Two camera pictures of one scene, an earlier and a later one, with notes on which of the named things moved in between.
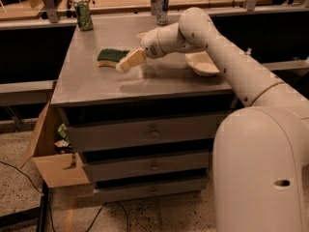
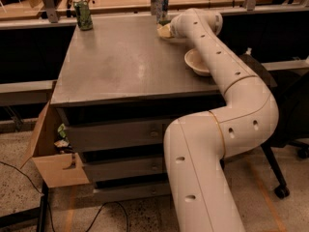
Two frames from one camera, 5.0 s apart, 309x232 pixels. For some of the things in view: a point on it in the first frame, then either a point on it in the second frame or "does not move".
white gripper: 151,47 → 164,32
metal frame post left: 51,3 does not move
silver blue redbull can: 162,7 does not move
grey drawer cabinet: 149,130 does not move
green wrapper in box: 64,141 does not move
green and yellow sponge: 110,57 → 164,21
